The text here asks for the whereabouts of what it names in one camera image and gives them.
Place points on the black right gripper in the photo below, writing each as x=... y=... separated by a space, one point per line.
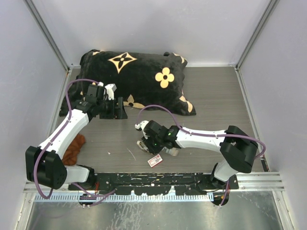
x=146 y=143

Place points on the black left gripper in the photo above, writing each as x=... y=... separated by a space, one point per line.
x=115 y=108

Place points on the red white staple box sleeve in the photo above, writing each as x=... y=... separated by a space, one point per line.
x=154 y=161

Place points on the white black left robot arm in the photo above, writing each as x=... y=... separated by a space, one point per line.
x=44 y=165

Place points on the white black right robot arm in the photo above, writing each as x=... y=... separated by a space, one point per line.
x=237 y=148

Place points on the black floral pattern pillow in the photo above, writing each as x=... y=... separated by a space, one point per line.
x=141 y=79

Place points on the brown crumpled cloth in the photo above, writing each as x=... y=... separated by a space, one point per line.
x=71 y=154

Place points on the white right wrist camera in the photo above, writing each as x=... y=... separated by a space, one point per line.
x=141 y=125

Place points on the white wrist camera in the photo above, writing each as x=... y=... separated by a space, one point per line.
x=110 y=91
x=141 y=125

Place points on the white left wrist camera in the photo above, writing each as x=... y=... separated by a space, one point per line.
x=110 y=91

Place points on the white slotted cable duct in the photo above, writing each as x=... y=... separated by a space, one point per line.
x=171 y=197

